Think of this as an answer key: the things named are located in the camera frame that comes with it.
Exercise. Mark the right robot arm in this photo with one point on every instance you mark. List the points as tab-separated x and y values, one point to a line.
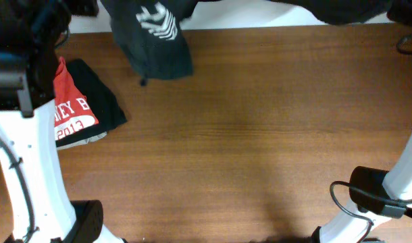
376	196

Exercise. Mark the beige folded t-shirt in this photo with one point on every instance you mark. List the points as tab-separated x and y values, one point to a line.
83	142

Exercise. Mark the dark green t-shirt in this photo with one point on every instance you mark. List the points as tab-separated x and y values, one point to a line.
149	33

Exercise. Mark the red folded t-shirt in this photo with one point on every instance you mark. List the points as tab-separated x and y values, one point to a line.
72	111

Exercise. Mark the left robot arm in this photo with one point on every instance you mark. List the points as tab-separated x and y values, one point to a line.
42	211

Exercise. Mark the black folded t-shirt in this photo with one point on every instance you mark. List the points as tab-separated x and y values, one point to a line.
100	98

